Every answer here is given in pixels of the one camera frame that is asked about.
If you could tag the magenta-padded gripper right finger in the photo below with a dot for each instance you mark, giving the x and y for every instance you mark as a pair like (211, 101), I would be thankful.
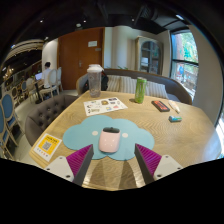
(151, 161)

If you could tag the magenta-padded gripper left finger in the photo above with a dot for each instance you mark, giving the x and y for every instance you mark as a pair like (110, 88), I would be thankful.
(78, 161)

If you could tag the blue cloud-shaped mouse pad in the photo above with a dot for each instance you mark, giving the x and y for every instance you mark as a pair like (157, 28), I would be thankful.
(83, 136)

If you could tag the yellow code card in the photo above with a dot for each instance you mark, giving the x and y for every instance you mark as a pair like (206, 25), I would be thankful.
(46, 146)

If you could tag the small green and blue pack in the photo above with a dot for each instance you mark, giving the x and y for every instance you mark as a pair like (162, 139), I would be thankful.
(175, 118)

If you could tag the black box with orange print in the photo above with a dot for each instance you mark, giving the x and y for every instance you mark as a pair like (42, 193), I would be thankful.
(160, 106)

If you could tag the grey tufted armchair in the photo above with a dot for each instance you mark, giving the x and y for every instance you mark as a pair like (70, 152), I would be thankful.
(43, 115)

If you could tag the white plastic wrapper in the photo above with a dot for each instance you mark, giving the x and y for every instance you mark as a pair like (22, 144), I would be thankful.
(174, 106)

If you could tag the white sticker sheet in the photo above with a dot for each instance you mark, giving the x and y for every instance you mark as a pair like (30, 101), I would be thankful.
(105, 106)

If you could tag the green drink can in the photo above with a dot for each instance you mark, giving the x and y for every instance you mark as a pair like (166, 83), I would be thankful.
(140, 90)

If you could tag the striped cushion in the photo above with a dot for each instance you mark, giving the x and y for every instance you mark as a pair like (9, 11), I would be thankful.
(156, 89)
(114, 83)

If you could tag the large side window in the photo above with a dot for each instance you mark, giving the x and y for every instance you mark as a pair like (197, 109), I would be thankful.
(220, 136)

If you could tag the curved grey sofa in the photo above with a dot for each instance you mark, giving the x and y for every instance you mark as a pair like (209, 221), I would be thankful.
(176, 88)

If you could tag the clear shaker bottle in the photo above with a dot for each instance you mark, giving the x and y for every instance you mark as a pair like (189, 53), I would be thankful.
(94, 81)

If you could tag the dark backpack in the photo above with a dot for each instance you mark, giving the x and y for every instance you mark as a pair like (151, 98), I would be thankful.
(104, 81)

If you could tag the white chairs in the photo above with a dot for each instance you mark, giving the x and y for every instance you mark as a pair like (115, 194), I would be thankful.
(55, 78)

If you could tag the blue chairs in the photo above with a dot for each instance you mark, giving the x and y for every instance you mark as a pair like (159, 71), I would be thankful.
(7, 108)

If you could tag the person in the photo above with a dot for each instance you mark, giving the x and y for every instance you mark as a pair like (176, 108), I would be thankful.
(46, 73)

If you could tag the orange wooden door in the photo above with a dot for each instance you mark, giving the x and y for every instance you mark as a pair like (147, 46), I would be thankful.
(73, 63)

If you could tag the black-framed window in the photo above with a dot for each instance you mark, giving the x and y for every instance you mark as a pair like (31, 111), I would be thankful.
(185, 63)

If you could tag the arched glass-door cabinet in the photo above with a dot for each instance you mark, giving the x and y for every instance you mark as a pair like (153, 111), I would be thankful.
(149, 56)

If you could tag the white door sign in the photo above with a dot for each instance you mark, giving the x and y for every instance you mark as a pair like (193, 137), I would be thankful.
(92, 43)

